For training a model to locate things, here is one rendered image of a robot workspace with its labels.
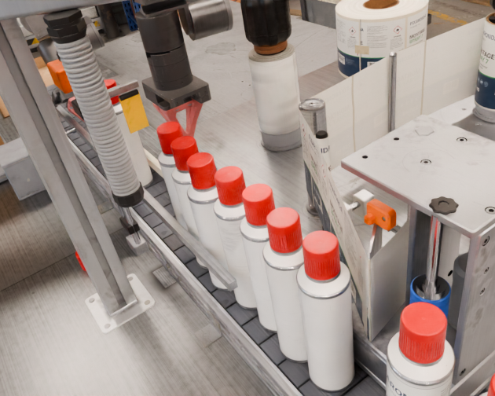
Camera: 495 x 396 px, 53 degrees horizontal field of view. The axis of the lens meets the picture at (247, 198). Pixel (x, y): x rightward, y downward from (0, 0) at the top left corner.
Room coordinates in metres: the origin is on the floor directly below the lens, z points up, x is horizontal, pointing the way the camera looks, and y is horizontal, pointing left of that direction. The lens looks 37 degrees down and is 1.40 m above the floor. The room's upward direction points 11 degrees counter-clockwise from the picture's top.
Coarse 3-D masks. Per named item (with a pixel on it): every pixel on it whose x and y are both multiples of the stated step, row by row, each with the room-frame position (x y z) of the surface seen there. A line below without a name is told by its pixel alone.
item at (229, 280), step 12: (60, 108) 1.03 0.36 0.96; (72, 120) 0.96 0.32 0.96; (84, 132) 0.89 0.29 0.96; (156, 204) 0.61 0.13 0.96; (168, 216) 0.57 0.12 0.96; (180, 228) 0.54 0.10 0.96; (192, 240) 0.51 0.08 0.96; (192, 252) 0.50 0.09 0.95; (204, 252) 0.48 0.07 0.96; (204, 264) 0.47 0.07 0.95; (216, 264) 0.46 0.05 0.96; (216, 276) 0.45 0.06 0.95; (228, 276) 0.43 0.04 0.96; (228, 288) 0.42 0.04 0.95
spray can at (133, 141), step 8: (104, 80) 0.82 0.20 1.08; (112, 80) 0.81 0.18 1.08; (112, 104) 0.79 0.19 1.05; (120, 104) 0.79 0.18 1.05; (120, 112) 0.78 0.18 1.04; (120, 120) 0.78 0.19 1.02; (128, 128) 0.79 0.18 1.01; (128, 136) 0.78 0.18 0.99; (136, 136) 0.80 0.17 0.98; (128, 144) 0.78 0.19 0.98; (136, 144) 0.79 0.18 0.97; (136, 152) 0.79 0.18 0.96; (144, 152) 0.80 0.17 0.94; (136, 160) 0.78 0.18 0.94; (144, 160) 0.79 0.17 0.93; (136, 168) 0.78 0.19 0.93; (144, 168) 0.79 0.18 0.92; (144, 176) 0.79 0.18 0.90; (144, 184) 0.78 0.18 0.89
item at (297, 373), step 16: (64, 128) 1.10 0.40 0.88; (80, 144) 1.01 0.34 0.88; (96, 160) 0.92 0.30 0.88; (160, 176) 0.81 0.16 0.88; (160, 192) 0.76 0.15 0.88; (144, 208) 0.72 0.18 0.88; (160, 224) 0.67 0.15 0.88; (176, 240) 0.62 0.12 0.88; (192, 256) 0.57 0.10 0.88; (192, 272) 0.54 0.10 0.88; (208, 272) 0.53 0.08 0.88; (208, 288) 0.50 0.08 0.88; (224, 304) 0.46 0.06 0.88; (240, 320) 0.43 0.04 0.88; (256, 320) 0.43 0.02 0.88; (256, 336) 0.40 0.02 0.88; (272, 336) 0.40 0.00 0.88; (272, 352) 0.37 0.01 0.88; (288, 368) 0.35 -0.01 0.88; (304, 368) 0.34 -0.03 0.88; (304, 384) 0.32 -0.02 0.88; (352, 384) 0.31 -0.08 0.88; (368, 384) 0.31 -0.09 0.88
